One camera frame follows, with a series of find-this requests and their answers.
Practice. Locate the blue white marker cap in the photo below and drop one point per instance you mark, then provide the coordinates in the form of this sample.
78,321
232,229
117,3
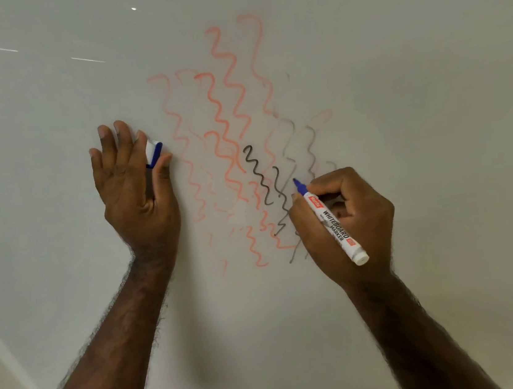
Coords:
154,152

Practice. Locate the blue whiteboard marker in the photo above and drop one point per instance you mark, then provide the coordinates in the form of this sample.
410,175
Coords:
335,226

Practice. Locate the person's right hand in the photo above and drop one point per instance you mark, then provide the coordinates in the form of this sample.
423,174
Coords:
368,234

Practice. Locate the white whiteboard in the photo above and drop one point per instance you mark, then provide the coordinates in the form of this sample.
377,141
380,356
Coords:
434,86

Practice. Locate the person's left forearm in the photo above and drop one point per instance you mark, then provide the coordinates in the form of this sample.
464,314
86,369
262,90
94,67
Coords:
99,360

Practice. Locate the person's right forearm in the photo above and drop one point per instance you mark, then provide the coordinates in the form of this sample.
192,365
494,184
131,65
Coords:
419,344

